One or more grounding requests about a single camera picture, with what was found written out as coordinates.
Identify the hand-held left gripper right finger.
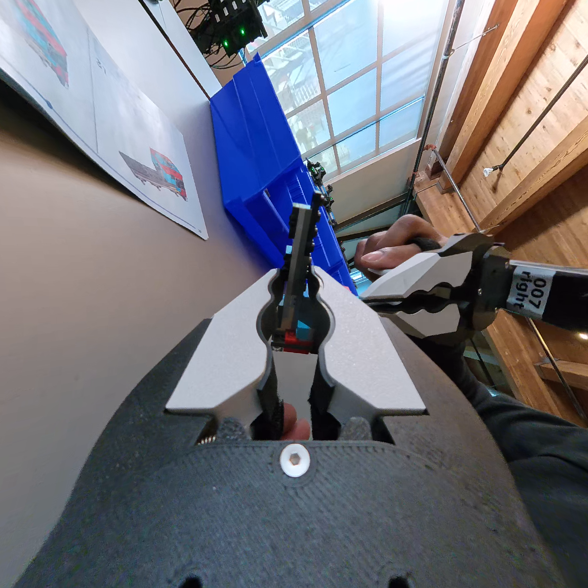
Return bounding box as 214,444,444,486
307,266,429,439

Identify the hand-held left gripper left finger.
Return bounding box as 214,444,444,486
164,268,283,439

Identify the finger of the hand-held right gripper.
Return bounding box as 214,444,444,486
362,250,475,302
373,302,463,339

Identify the toy brick truck model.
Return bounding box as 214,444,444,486
271,190,332,354

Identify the blue plastic bin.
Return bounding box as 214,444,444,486
210,51,359,297

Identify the person's right forearm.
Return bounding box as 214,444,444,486
413,337,588,588

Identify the grey desk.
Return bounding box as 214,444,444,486
0,0,285,588

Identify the person's right hand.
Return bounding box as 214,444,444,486
355,213,448,278

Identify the person's left hand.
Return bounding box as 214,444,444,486
280,402,311,441

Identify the thin metal rod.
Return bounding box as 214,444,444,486
432,148,586,416

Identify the black rod spot lamp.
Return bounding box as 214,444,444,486
483,57,588,177

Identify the large grid window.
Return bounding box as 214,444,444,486
248,0,453,177

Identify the open instruction booklet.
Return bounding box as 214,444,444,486
0,0,209,240

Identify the black equipment box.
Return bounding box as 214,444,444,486
190,0,268,58

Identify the black metal frame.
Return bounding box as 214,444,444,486
335,193,415,240

